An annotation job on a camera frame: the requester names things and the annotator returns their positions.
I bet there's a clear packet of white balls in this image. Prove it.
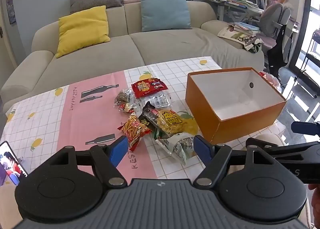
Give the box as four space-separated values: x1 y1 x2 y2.
144 94 172 110

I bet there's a cluttered desk with books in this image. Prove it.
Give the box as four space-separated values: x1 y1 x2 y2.
201 0 260 10

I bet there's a light blue pillow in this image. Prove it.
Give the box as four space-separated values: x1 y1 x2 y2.
139 0 193 32

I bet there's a yellow pillow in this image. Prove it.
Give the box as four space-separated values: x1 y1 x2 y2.
55 5 111 59

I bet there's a pink trash bin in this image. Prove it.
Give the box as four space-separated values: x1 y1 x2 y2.
258 71 282 93

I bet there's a red cartoon snack packet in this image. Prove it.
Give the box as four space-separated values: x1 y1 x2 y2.
132 78 168 99

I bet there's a red stick snack packet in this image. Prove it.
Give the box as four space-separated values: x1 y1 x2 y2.
118 112 153 151

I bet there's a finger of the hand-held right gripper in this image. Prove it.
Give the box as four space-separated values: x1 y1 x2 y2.
246 137 320 156
291 121 320 136

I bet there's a pink white lemon tablecloth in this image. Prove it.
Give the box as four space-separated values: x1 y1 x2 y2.
0 56 290 187

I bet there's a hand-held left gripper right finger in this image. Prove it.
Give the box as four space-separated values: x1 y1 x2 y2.
193 134 276 187

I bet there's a stack of books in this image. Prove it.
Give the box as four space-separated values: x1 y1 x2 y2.
228 22 261 37

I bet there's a clear bag of green candies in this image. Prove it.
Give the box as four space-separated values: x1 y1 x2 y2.
114 89 133 106

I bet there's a black garment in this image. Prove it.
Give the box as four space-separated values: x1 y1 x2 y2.
267 23 293 78

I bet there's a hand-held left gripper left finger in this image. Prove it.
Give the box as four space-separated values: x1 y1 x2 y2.
47 135 129 187

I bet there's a yellow puffed snack bag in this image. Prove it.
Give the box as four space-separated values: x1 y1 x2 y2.
144 108 200 137

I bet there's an orange cardboard box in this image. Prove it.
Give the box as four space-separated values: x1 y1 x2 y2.
185 67 287 144

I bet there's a white green snack bag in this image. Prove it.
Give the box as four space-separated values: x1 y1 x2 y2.
154 131 197 166

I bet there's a grey desk chair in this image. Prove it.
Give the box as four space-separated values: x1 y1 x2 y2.
258 3 295 78

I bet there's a small mixed candy packet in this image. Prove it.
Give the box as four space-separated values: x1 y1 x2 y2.
119 103 137 115

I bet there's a black green snack packet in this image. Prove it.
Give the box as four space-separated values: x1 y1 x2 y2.
138 102 157 132

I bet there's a person's right hand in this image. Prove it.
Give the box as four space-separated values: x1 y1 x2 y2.
308 183 320 222

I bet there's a wall poster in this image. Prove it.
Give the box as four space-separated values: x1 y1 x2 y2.
5 0 17 25

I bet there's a black metal rack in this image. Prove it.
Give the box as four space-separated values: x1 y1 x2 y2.
299 30 320 81

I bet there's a smartphone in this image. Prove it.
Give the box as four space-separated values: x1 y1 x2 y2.
0 140 28 186

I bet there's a beige sofa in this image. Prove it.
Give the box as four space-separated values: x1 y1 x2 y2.
0 0 265 114

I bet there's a white study desk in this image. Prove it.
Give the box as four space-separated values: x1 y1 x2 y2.
200 0 266 25

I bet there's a beige stool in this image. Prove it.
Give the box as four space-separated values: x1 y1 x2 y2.
254 133 286 150

